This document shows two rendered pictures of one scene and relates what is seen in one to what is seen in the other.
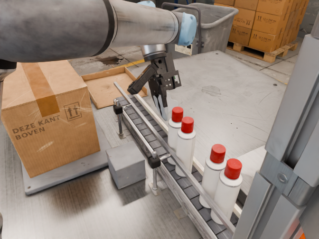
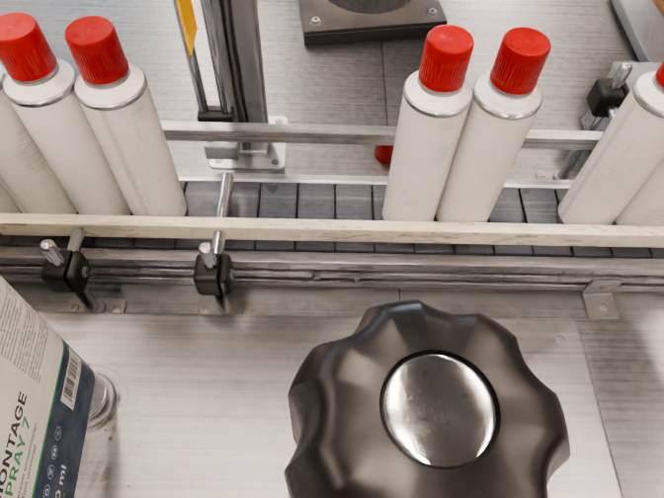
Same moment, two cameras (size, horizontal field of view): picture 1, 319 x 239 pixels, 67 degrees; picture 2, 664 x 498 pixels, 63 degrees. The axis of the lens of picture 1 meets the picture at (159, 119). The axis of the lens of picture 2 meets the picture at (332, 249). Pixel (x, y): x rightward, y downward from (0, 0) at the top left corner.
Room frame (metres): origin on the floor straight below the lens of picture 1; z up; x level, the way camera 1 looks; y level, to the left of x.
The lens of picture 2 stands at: (0.43, -0.48, 1.31)
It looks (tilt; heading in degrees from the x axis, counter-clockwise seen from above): 57 degrees down; 116
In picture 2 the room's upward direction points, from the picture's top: 3 degrees clockwise
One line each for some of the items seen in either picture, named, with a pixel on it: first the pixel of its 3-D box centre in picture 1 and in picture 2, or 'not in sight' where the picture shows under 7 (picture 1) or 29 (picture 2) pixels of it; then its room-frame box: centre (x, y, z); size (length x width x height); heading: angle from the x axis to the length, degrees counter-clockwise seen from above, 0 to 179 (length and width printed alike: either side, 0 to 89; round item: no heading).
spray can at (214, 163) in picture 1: (212, 177); (487, 145); (0.41, -0.14, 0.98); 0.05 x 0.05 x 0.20
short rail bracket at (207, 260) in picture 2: not in sight; (217, 283); (0.24, -0.32, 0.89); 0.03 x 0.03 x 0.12; 28
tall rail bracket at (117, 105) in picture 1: (124, 116); not in sight; (0.76, 0.14, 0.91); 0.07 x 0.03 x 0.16; 118
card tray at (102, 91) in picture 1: (112, 85); not in sight; (1.12, 0.25, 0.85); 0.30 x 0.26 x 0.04; 28
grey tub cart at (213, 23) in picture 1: (197, 41); not in sight; (2.85, -0.44, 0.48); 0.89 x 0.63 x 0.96; 145
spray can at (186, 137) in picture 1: (185, 147); (631, 146); (0.51, -0.08, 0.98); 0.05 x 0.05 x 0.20
